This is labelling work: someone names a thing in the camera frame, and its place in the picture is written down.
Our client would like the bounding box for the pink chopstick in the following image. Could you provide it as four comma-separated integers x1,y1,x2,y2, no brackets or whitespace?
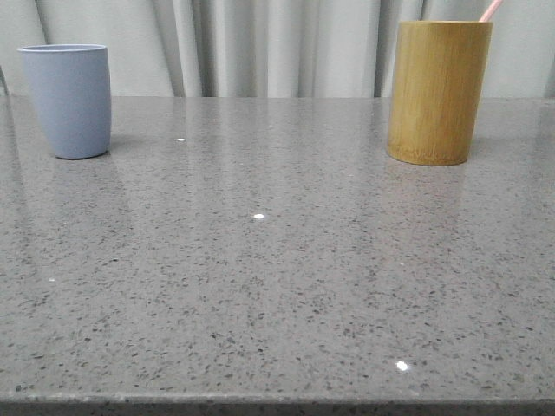
479,0,503,23

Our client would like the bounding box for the bamboo cylinder holder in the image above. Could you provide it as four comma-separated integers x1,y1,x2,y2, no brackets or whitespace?
387,21,493,166

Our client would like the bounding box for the grey pleated curtain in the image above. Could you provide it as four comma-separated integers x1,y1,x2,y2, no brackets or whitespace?
0,0,555,99

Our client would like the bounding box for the blue plastic cup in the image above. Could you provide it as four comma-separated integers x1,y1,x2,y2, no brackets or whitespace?
17,44,112,159

